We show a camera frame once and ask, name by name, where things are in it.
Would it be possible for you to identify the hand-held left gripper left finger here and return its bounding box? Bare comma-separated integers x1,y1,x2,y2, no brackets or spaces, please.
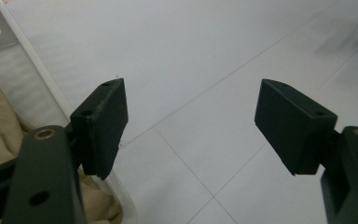
69,77,130,182

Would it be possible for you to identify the white perforated plastic basket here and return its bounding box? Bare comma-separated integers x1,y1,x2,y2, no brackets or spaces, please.
0,0,140,224

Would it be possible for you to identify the white table mat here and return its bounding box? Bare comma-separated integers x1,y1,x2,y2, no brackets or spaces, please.
4,0,358,224

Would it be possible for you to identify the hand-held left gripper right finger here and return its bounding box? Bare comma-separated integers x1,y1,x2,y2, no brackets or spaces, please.
254,77,339,177

